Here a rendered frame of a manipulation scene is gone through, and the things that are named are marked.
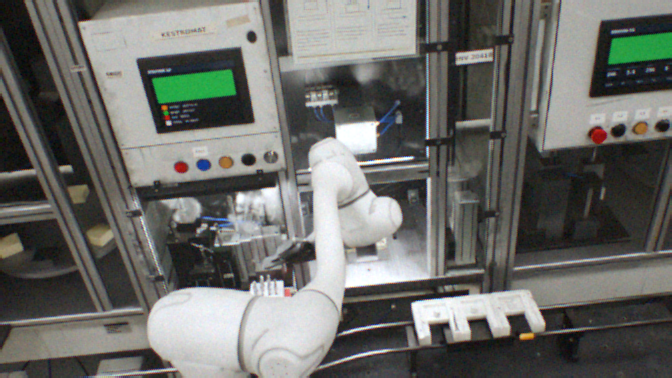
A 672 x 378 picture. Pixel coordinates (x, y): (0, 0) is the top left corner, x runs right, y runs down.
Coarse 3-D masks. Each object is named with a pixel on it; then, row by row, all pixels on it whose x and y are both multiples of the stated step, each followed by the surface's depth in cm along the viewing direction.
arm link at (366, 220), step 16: (368, 192) 149; (352, 208) 147; (368, 208) 147; (384, 208) 146; (352, 224) 148; (368, 224) 147; (384, 224) 146; (400, 224) 149; (352, 240) 151; (368, 240) 149
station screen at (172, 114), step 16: (192, 64) 140; (208, 64) 140; (224, 64) 141; (224, 96) 145; (160, 112) 147; (176, 112) 147; (192, 112) 147; (208, 112) 147; (224, 112) 148; (240, 112) 148
